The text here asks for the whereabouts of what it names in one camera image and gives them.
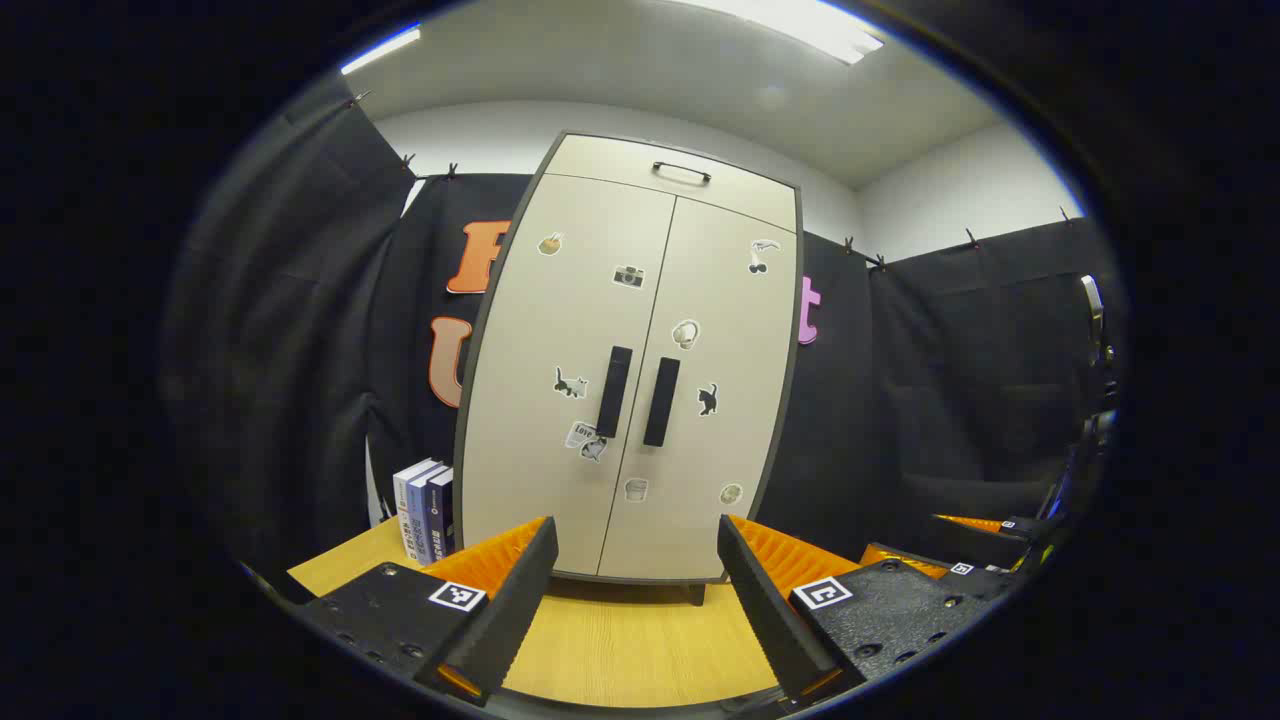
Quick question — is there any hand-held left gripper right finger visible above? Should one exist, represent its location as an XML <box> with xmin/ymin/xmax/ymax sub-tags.
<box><xmin>716</xmin><ymin>514</ymin><xmax>1016</xmax><ymax>709</ymax></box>

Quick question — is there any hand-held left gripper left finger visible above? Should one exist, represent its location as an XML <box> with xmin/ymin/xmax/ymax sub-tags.
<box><xmin>295</xmin><ymin>516</ymin><xmax>559</xmax><ymax>707</ymax></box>

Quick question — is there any black backdrop cloth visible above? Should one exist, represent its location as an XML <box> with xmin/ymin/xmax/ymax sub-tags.
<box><xmin>160</xmin><ymin>80</ymin><xmax>1126</xmax><ymax>601</ymax></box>

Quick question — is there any beige cabinet door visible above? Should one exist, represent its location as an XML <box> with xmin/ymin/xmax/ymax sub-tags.
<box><xmin>598</xmin><ymin>197</ymin><xmax>801</xmax><ymax>583</ymax></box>
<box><xmin>460</xmin><ymin>175</ymin><xmax>678</xmax><ymax>579</ymax></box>

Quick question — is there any short ceiling light strip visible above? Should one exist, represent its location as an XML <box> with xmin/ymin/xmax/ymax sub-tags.
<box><xmin>340</xmin><ymin>25</ymin><xmax>423</xmax><ymax>76</ymax></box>

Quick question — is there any dark blue book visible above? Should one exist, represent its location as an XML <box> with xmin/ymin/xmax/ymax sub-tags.
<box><xmin>422</xmin><ymin>467</ymin><xmax>457</xmax><ymax>561</ymax></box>

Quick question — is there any beige double-door shoe cabinet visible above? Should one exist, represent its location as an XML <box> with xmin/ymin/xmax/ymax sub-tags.
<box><xmin>453</xmin><ymin>130</ymin><xmax>804</xmax><ymax>607</ymax></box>

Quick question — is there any white book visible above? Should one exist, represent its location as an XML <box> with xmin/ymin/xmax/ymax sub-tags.
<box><xmin>393</xmin><ymin>458</ymin><xmax>441</xmax><ymax>564</ymax></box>

